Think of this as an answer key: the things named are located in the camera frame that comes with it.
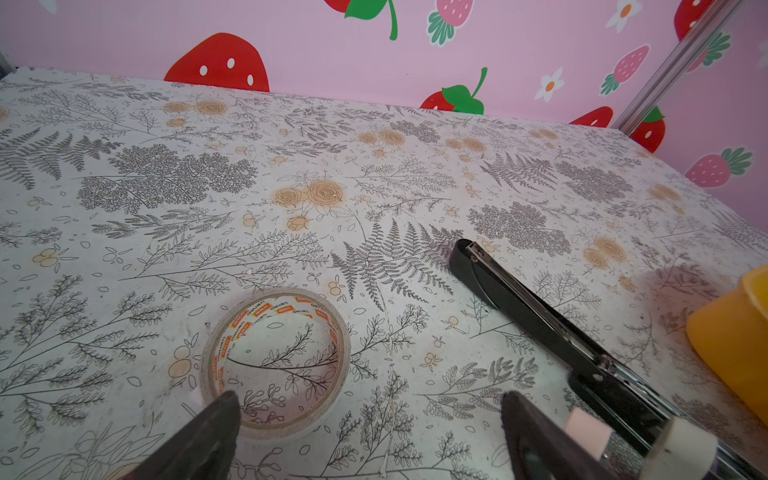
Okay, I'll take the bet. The clear tape roll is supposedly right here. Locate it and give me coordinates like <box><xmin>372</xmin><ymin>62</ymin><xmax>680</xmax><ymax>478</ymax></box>
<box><xmin>200</xmin><ymin>288</ymin><xmax>351</xmax><ymax>445</ymax></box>

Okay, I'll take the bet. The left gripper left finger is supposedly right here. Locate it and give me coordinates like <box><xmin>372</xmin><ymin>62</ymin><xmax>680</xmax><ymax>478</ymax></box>
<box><xmin>124</xmin><ymin>391</ymin><xmax>241</xmax><ymax>480</ymax></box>

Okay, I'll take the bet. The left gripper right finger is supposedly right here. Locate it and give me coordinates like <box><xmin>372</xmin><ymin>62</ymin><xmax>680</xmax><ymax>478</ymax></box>
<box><xmin>501</xmin><ymin>391</ymin><xmax>615</xmax><ymax>480</ymax></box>

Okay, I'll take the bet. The yellow plastic tray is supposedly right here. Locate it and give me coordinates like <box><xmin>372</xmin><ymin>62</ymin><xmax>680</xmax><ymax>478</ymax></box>
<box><xmin>686</xmin><ymin>266</ymin><xmax>767</xmax><ymax>422</ymax></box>

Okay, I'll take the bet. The black stapler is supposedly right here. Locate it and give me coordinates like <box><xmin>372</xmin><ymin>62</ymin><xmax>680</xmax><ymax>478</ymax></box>
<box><xmin>449</xmin><ymin>239</ymin><xmax>767</xmax><ymax>479</ymax></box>

